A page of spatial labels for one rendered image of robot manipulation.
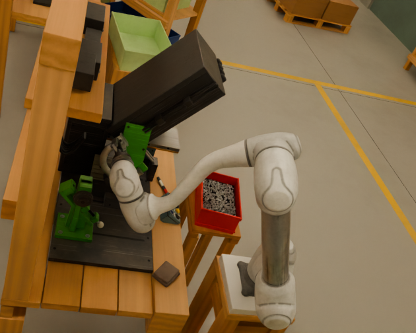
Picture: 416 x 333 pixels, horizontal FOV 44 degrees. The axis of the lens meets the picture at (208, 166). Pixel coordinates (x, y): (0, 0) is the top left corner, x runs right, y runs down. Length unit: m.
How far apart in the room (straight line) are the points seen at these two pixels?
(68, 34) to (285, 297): 1.24
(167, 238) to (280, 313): 0.62
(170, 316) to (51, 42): 1.20
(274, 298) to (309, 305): 1.71
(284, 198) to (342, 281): 2.48
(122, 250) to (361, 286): 2.32
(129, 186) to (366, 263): 2.79
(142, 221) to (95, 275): 0.32
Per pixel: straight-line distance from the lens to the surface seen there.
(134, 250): 2.23
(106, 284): 2.12
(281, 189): 1.59
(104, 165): 2.28
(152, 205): 1.94
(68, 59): 1.34
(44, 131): 1.47
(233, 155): 1.79
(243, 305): 2.25
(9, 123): 4.22
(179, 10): 5.01
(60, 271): 2.12
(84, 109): 1.78
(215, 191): 2.71
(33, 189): 1.61
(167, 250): 2.28
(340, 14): 8.57
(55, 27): 1.34
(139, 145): 2.29
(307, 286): 3.82
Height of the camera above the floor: 2.54
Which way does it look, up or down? 36 degrees down
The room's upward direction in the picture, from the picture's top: 24 degrees clockwise
